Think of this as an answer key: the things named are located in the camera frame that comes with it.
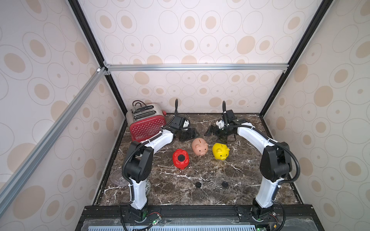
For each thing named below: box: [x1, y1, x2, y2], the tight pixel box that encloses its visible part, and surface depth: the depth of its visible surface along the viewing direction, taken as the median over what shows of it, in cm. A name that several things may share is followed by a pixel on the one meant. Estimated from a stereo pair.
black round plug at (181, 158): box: [177, 154, 186, 162], surface depth 87 cm
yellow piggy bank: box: [212, 142, 231, 161], surface depth 90 cm
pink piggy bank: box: [191, 137, 209, 156], surface depth 92 cm
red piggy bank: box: [172, 148, 190, 170], surface depth 87 cm
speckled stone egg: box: [145, 178, 152, 197], surface depth 83 cm
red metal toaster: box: [125, 100, 168, 142], surface depth 97 cm
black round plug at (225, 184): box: [221, 180, 229, 188], surface depth 86 cm
